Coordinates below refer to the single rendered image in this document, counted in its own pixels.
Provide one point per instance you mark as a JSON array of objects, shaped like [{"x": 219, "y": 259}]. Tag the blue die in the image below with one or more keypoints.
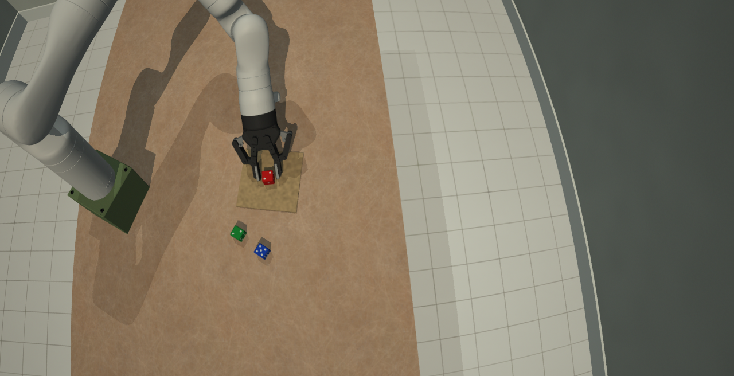
[{"x": 262, "y": 251}]

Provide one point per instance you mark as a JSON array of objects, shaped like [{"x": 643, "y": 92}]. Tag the green die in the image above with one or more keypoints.
[{"x": 238, "y": 233}]

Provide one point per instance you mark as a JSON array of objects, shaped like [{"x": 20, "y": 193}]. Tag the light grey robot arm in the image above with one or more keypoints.
[{"x": 29, "y": 112}]

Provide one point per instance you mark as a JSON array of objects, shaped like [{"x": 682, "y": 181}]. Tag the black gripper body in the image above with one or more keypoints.
[{"x": 259, "y": 126}]

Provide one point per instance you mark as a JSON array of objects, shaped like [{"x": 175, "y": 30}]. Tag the olive-tan square mat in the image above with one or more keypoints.
[{"x": 281, "y": 196}]

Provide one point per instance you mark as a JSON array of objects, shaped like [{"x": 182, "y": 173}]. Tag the red die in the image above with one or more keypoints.
[{"x": 268, "y": 177}]

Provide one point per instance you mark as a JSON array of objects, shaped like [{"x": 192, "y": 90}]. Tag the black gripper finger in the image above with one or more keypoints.
[
  {"x": 238, "y": 146},
  {"x": 286, "y": 137}
]

